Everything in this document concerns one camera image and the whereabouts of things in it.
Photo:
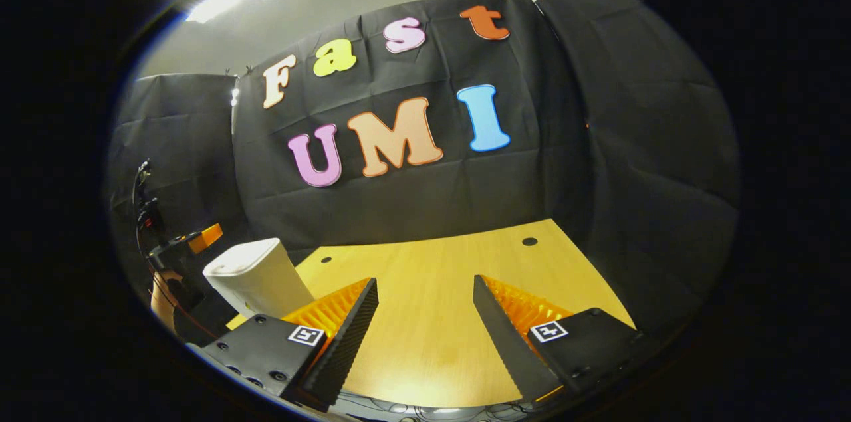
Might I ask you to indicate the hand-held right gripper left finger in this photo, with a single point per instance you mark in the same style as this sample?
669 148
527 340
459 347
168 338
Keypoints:
346 349

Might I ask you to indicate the wooden desktop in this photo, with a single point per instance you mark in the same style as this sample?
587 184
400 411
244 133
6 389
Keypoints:
425 316

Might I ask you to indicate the black backdrop cloth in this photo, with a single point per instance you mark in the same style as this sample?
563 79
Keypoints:
425 203

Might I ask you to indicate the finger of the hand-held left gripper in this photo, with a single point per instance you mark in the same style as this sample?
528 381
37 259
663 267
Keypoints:
199 239

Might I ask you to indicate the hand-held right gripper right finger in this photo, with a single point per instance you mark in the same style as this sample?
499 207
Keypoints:
508 349

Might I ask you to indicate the white desktop garbage bin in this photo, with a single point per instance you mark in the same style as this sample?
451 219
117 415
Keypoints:
256 276

